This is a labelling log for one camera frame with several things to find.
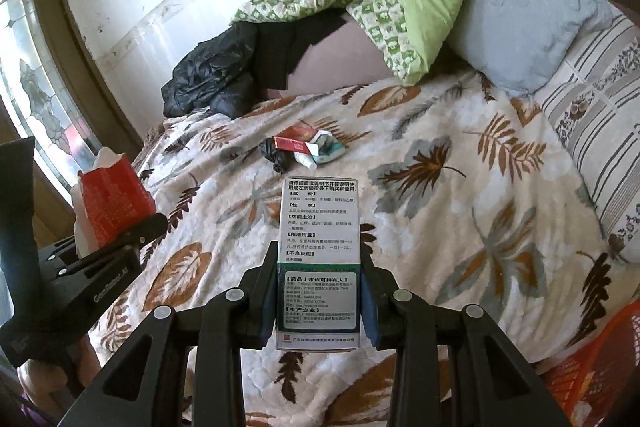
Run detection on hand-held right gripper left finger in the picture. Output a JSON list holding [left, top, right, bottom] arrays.
[[57, 241, 281, 427]]

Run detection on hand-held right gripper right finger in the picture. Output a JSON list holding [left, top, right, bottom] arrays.
[[360, 249, 573, 427]]

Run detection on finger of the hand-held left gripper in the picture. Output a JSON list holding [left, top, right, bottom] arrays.
[[75, 212, 168, 270]]

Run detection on red snack packet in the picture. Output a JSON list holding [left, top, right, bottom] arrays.
[[70, 147, 156, 258]]

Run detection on white medicine box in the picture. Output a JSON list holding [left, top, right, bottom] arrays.
[[275, 177, 368, 350]]

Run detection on teal tissue packet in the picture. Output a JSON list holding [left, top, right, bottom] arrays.
[[310, 131, 347, 165]]

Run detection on red plastic basket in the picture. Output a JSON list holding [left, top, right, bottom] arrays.
[[542, 304, 640, 427]]

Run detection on person's left hand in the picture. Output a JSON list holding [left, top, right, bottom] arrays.
[[16, 334, 103, 413]]

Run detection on leaf print blanket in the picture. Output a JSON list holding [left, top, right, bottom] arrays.
[[82, 72, 640, 427]]

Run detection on small black plastic bag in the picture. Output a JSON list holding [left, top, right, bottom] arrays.
[[258, 138, 301, 175]]

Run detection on white tube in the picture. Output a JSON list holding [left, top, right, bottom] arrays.
[[292, 142, 321, 171]]

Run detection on red cigarette pack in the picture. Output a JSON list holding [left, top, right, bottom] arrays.
[[273, 124, 321, 155]]

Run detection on black cloth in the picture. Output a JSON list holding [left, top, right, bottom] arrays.
[[240, 13, 348, 118]]

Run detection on mauve bed sheet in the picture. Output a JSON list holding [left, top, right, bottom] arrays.
[[267, 24, 401, 100]]

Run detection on striped floral pillow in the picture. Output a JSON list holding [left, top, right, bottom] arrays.
[[532, 14, 640, 265]]

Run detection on grey blue pillow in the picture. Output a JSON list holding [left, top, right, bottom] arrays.
[[447, 0, 626, 98]]

